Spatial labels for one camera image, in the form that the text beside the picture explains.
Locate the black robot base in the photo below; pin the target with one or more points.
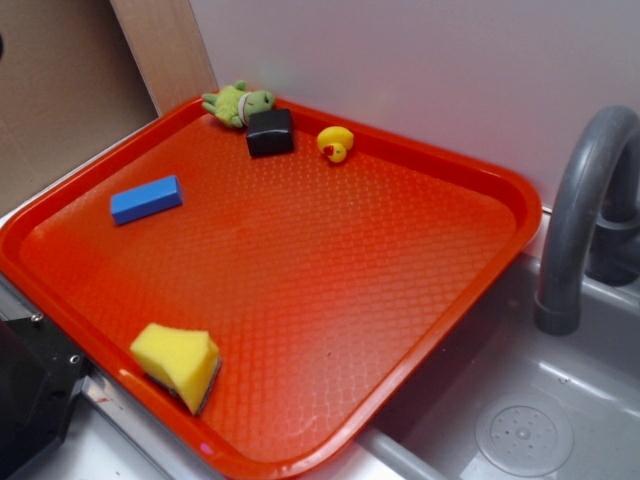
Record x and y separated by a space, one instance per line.
42 372

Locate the yellow rubber duck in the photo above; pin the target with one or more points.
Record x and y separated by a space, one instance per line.
335 142

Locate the red plastic tray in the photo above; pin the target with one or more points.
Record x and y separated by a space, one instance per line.
323 285

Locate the black rectangular block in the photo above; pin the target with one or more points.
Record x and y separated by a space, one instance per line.
270 133

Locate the green plush frog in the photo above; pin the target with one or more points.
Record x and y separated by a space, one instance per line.
234 105

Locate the blue rectangular block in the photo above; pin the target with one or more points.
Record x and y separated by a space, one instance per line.
145 200

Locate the yellow sponge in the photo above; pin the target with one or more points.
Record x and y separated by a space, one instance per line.
185 362

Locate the grey sink basin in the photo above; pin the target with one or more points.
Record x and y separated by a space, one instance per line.
499 399

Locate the wooden board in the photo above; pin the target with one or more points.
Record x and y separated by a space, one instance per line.
168 48

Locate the grey faucet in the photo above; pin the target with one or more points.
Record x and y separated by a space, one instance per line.
594 226

